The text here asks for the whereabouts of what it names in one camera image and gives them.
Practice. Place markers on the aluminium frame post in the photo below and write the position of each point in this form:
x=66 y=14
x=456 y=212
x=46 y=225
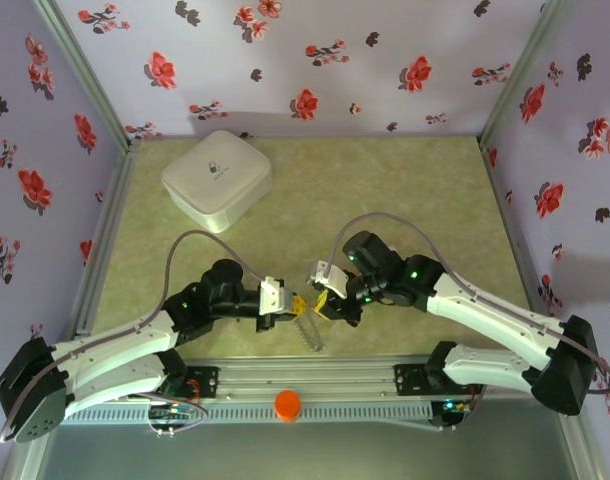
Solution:
x=522 y=70
x=582 y=455
x=20 y=465
x=87 y=75

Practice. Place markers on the white medicine box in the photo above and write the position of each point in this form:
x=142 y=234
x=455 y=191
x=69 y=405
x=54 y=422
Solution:
x=220 y=180

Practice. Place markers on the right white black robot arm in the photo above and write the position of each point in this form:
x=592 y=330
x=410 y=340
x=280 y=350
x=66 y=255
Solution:
x=485 y=310

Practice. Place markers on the small circuit board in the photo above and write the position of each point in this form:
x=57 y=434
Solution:
x=171 y=413
x=452 y=406

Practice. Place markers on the aluminium floor rail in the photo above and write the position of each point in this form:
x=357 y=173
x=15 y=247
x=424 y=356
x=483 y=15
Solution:
x=110 y=235
x=520 y=240

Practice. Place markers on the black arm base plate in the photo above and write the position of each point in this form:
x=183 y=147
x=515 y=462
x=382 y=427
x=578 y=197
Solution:
x=410 y=380
x=205 y=382

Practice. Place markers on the orange round cap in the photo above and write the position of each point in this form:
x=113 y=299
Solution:
x=287 y=404

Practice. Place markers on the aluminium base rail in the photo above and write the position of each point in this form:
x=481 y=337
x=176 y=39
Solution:
x=305 y=375

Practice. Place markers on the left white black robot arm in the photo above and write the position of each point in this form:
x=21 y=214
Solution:
x=120 y=345

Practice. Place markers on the clear plastic test tube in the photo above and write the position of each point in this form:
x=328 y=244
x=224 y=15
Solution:
x=312 y=335

